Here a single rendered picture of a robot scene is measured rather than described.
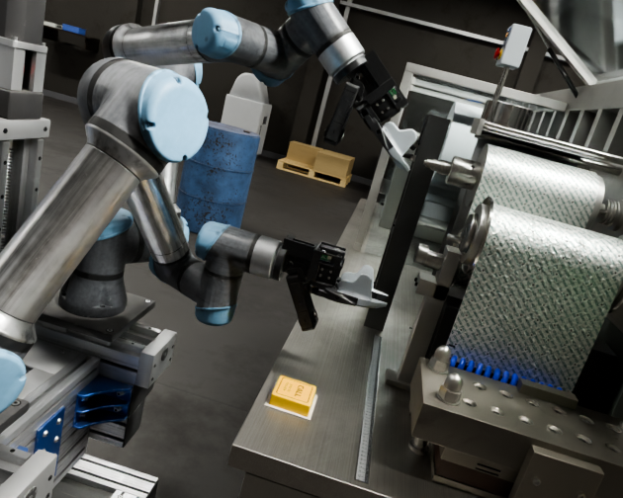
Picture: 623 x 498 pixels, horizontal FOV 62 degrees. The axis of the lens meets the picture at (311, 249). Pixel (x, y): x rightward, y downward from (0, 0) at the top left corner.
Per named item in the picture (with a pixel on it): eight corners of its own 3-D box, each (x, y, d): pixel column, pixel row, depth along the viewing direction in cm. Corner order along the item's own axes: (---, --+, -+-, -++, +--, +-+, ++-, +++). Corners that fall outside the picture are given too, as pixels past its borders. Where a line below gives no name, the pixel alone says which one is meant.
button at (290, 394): (277, 385, 97) (280, 373, 96) (313, 397, 96) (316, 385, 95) (268, 405, 90) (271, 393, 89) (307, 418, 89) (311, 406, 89)
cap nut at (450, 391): (435, 389, 83) (444, 365, 82) (458, 396, 82) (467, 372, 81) (436, 401, 79) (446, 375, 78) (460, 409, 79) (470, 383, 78)
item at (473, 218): (472, 225, 91) (458, 259, 96) (484, 229, 91) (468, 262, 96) (472, 205, 97) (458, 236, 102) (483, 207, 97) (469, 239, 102)
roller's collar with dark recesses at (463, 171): (444, 181, 122) (453, 154, 121) (469, 188, 122) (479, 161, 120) (446, 184, 116) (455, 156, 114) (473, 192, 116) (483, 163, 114)
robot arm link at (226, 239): (204, 255, 104) (213, 214, 102) (256, 271, 103) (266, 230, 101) (188, 265, 97) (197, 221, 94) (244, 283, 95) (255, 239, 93)
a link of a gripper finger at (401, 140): (430, 154, 90) (400, 110, 91) (401, 174, 92) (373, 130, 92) (431, 155, 93) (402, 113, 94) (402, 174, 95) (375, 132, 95)
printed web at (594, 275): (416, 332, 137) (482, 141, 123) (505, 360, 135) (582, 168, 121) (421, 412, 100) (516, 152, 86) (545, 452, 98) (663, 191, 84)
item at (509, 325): (440, 359, 97) (474, 267, 92) (567, 398, 95) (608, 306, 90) (440, 360, 97) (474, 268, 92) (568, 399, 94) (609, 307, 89)
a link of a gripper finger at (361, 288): (391, 285, 90) (341, 267, 92) (382, 315, 92) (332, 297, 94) (395, 281, 93) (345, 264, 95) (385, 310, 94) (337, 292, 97)
